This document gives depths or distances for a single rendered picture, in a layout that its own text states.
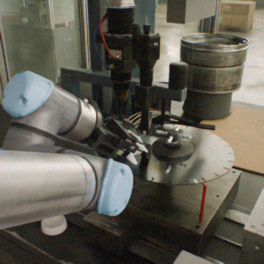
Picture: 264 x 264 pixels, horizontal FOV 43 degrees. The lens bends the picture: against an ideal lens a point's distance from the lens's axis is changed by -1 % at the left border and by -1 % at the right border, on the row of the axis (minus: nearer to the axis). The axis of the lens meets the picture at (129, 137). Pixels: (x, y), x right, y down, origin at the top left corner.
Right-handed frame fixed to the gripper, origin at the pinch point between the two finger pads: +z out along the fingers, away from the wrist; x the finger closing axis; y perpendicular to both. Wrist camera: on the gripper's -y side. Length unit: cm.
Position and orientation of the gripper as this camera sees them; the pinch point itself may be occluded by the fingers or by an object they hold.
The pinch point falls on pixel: (137, 147)
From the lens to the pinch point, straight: 78.9
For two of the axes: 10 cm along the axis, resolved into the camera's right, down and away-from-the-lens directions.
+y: 5.1, 5.9, -6.2
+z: 5.7, 3.1, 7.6
